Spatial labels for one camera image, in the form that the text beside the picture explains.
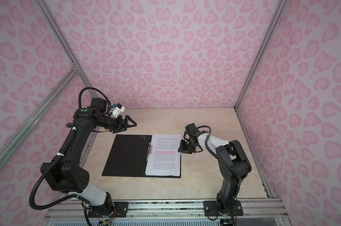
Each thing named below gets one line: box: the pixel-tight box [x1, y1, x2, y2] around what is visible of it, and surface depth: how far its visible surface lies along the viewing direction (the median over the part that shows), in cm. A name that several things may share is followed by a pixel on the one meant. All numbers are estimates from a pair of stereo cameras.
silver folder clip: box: [146, 141, 153, 162], surface depth 97 cm
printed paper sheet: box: [145, 134, 182, 177], surface depth 94 cm
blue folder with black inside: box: [101, 134, 182, 179], surface depth 97 cm
